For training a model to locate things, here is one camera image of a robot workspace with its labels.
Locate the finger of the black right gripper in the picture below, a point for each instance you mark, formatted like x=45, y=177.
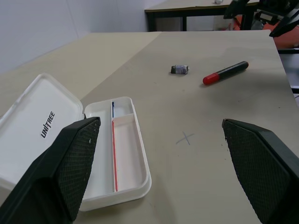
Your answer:
x=234, y=9
x=285, y=23

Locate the white Unitree pencil case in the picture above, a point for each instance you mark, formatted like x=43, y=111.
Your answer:
x=127, y=151

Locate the orange rounded object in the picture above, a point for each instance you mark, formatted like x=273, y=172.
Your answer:
x=288, y=39

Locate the beige table with black frame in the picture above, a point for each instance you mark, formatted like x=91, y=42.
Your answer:
x=187, y=7

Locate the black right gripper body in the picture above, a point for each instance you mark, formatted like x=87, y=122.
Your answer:
x=268, y=7

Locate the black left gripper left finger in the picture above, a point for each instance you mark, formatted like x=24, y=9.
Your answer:
x=46, y=177

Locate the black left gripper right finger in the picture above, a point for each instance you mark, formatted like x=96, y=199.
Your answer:
x=261, y=168

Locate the black marker with red cap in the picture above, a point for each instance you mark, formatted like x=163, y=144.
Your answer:
x=227, y=72

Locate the small blue-grey eraser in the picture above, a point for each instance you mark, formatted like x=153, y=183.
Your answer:
x=179, y=69

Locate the small white object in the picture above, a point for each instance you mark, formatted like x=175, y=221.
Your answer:
x=218, y=1

